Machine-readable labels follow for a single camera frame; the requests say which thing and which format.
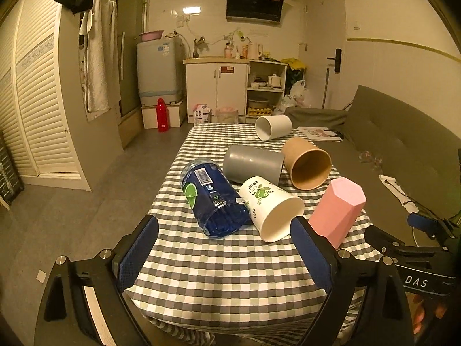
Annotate black door handle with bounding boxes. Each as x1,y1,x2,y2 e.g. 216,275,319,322
326,48,342,74

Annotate blue white washing machine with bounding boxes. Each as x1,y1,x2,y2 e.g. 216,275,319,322
136,37,184,106

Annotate white kitchen cabinet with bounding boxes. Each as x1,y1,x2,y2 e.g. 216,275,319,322
182,56,289,125

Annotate person's right hand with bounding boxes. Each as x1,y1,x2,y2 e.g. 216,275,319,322
412,293,449,336

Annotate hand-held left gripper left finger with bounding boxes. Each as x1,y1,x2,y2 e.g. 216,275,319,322
34,214,159,346

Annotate mop handle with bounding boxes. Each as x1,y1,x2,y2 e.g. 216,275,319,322
322,66,330,109

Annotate printed magazine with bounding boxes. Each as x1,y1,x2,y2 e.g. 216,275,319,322
296,126,345,142

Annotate red thermos bottle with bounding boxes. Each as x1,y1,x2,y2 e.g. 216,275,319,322
156,97,170,132

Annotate white plastic bag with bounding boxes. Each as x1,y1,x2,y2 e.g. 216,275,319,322
277,80,311,112

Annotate brown paper cup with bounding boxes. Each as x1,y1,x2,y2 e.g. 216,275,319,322
281,137,332,191

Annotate black range hood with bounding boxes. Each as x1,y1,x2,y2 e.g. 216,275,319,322
226,0,289,25

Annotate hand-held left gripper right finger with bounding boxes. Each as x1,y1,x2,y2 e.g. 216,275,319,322
290,215,415,346

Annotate white bucket with pink lid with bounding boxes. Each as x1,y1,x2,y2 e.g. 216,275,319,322
215,106,239,125

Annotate grey sofa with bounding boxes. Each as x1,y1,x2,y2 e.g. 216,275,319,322
284,85,461,260

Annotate white cloth with black cord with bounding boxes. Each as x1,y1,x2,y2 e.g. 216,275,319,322
378,174,420,214

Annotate pink basin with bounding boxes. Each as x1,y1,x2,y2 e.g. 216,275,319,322
139,30,165,43

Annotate grey white checkered tablecloth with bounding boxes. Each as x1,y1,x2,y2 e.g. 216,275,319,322
126,123,383,346

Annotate plain white cup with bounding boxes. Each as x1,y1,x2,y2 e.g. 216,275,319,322
255,115,292,142

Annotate white box platform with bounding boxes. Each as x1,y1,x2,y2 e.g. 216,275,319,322
141,100,188,129

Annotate black crate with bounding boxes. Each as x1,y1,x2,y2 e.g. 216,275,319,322
0,130,25,210

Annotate white louvered closet door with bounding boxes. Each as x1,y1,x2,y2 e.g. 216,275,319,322
0,0,92,192

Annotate yellow bag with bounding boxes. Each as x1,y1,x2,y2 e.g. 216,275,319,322
280,57,308,73

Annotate bronze faucet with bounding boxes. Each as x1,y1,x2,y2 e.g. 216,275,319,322
192,37,207,59

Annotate white hanging towel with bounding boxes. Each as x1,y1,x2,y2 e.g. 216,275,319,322
79,0,118,113

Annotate dark grey cushion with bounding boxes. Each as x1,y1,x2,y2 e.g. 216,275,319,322
284,107,348,131

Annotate pink hexagonal cup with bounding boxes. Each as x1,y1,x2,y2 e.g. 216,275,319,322
308,178,367,250

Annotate white entry door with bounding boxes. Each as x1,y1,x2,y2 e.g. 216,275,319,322
302,0,349,109

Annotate clear glass item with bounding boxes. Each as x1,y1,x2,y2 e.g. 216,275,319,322
358,150,384,171

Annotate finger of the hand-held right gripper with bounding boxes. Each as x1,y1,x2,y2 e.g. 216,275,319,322
363,225,444,260
408,213,461,250

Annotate white cup with green print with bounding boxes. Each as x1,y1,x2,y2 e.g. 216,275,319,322
239,176,305,243

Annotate grey cup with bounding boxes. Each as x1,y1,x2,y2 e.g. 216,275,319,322
222,144,285,187

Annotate glass shower door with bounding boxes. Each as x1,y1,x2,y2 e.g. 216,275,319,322
114,0,151,118

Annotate blue plastic bottle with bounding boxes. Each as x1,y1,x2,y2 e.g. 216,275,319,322
180,159,251,239

